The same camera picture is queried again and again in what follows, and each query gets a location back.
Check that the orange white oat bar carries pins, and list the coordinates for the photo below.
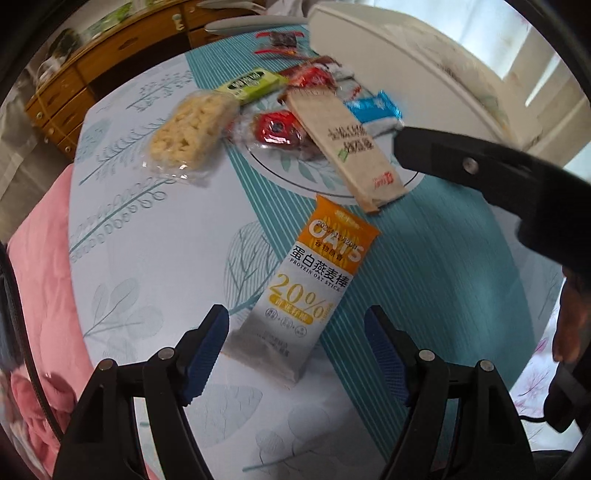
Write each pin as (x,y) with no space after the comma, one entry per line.
(288,319)

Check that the red wrapped candy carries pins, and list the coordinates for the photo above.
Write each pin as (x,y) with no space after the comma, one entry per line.
(274,130)

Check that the white teal patterned tablecloth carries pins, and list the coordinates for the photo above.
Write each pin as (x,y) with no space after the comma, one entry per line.
(150,255)

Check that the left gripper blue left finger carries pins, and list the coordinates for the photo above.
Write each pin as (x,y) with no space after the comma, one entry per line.
(199,350)

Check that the brown white snack packet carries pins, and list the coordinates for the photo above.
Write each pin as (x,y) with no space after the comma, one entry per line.
(324,72)

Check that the person's right hand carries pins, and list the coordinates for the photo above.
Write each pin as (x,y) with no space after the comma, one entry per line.
(574,313)

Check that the pink bed blanket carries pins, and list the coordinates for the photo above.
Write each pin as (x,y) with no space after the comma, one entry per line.
(39,255)

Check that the grey office chair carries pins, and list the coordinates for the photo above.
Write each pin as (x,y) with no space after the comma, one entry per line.
(269,15)

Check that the beige long snack bar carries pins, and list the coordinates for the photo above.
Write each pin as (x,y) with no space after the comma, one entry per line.
(362,165)

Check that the clear rice cracker bag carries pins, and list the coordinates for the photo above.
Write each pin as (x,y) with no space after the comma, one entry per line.
(183,147)

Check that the white plastic storage bin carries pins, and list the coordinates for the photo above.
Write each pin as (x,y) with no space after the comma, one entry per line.
(436,82)

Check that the wooden desk with drawers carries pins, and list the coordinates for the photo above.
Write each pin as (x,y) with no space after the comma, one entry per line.
(140,42)

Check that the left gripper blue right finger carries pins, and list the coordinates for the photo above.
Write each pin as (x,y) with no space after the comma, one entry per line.
(392,349)

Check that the blue snowflake snack packet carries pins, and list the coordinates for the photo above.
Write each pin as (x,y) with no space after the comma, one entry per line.
(378,114)

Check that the red-edged dark jerky packet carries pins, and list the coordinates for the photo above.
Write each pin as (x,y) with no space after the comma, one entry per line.
(287,44)

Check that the green snack packet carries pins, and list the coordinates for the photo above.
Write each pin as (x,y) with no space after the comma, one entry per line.
(253,85)

